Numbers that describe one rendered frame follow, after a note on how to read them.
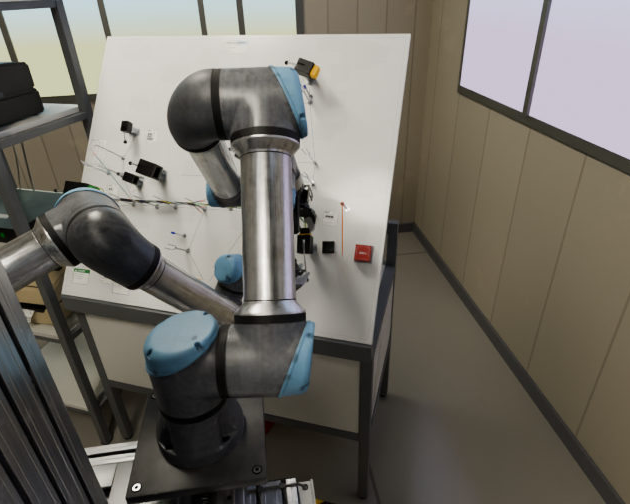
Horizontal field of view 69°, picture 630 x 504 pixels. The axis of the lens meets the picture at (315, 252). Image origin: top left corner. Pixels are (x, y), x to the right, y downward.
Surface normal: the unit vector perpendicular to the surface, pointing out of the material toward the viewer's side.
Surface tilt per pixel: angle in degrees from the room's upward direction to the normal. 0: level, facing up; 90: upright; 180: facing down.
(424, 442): 0
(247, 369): 60
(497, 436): 0
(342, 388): 90
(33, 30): 90
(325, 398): 90
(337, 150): 54
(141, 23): 90
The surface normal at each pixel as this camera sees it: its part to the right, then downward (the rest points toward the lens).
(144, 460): -0.04, -0.86
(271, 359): 0.00, -0.09
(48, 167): 0.14, 0.50
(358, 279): -0.24, -0.11
